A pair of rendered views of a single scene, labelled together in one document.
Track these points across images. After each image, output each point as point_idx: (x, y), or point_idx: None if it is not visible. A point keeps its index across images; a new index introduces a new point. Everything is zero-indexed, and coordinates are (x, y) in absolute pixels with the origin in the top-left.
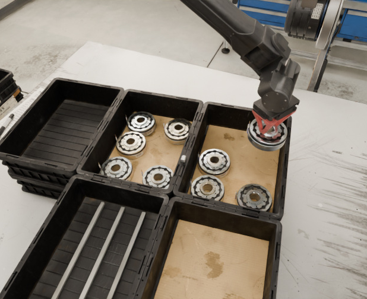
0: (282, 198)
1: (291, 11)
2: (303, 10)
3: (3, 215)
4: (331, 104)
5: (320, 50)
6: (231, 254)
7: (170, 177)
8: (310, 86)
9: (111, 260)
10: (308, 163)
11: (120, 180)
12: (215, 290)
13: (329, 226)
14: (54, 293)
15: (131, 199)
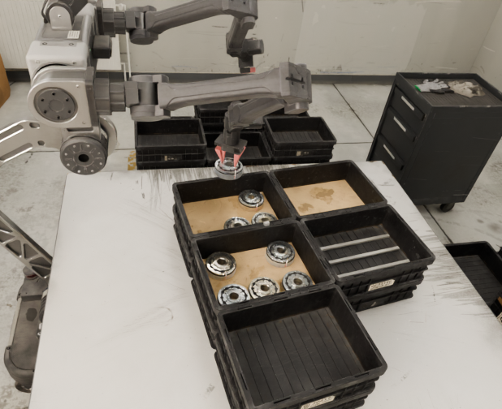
0: (253, 173)
1: (103, 148)
2: (102, 139)
3: (393, 398)
4: (76, 208)
5: None
6: (292, 202)
7: (274, 244)
8: (28, 238)
9: (350, 252)
10: (166, 208)
11: (314, 250)
12: (316, 202)
13: None
14: (393, 264)
15: None
